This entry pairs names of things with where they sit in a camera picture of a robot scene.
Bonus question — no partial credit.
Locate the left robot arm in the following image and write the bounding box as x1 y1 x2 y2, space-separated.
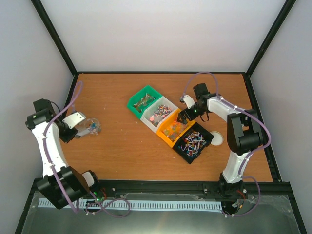
25 98 101 209

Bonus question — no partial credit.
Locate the orange candy bin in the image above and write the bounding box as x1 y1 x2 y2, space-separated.
156 109 195 148

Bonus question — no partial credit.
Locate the metal scoop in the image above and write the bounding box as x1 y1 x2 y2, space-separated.
75 127 91 139

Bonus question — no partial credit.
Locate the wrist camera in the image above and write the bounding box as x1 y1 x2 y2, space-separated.
180 95 195 109
62 112 86 129

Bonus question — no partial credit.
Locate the green candy bin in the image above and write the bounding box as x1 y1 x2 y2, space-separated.
127 85 162 119

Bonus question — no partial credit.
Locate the clear plastic jar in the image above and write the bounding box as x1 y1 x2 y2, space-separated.
84 118 101 136

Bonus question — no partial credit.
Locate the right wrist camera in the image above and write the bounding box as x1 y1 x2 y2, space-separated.
180 95 195 109

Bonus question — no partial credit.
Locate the light blue cable duct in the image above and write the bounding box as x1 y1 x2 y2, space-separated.
38 198 222 213

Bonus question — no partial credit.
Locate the white jar lid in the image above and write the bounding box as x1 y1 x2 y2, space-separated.
210 131 224 146

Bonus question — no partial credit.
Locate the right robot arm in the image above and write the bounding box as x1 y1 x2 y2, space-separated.
177 83 264 197

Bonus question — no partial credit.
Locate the white candy bin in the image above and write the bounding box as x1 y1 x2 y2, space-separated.
140 96 178 133

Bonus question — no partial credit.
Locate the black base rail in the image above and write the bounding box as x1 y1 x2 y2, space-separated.
31 178 292 198

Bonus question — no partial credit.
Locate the black candy bin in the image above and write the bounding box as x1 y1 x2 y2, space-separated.
173 123 214 164

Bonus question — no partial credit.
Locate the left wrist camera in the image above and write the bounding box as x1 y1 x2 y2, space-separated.
62 112 86 129

